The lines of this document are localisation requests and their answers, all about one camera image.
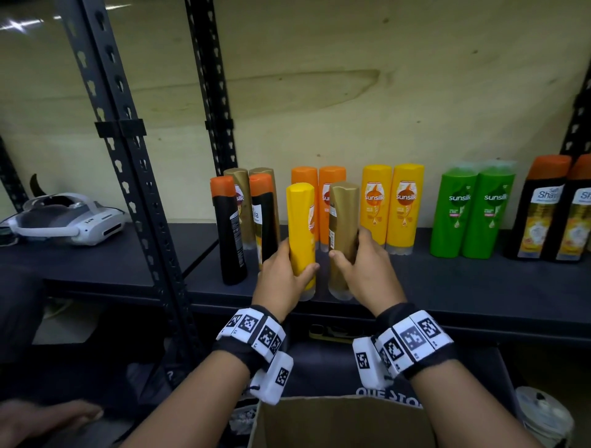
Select person's right hand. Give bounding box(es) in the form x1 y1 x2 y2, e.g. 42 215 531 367
328 228 408 318

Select person's left hand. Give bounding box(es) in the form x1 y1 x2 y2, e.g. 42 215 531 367
251 238 320 324

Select black orange-capped shampoo bottle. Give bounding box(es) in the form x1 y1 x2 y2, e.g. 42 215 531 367
249 173 279 271
541 153 591 263
503 154 573 260
210 175 248 286

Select small gold shampoo bottle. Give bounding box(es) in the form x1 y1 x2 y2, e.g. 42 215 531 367
223 167 255 250
328 181 361 302
248 167 281 241

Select small yellow shampoo bottle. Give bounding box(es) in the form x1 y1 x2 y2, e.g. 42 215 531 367
286 182 317 302
385 163 425 256
360 164 393 248

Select small orange shampoo bottle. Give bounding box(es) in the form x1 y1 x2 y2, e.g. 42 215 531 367
291 166 320 250
318 166 347 254

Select brown cardboard box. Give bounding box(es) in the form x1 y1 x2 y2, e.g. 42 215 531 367
247 394 437 448

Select person's right forearm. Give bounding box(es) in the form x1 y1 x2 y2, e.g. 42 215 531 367
408 359 545 448

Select person's left forearm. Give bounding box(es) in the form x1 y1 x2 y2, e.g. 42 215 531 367
119 350 252 448

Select left wristband with marker tags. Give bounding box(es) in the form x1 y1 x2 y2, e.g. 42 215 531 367
213 304 288 375

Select wristband with marker tags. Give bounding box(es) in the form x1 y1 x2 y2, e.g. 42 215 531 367
374 302 458 380
213 304 288 375

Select yellow-cased smartphone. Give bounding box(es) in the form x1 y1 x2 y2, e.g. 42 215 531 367
308 322 366 345

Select right wristband with marker tags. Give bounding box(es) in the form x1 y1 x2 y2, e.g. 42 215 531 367
374 302 458 380

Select black printed bag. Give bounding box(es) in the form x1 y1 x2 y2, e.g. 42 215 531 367
286 341 520 416

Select patterned fabric bag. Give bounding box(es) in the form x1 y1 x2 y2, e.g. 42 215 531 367
228 401 259 437

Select white plastic device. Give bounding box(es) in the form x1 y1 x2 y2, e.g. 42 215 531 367
4 192 126 247

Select white plastic jug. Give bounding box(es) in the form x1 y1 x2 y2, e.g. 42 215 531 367
515 386 576 448

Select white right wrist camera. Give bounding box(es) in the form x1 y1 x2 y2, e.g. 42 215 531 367
352 335 393 391

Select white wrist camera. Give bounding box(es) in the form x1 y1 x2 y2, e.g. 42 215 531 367
249 350 294 406
352 335 393 391

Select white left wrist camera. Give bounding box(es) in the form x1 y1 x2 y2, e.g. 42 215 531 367
249 350 294 406

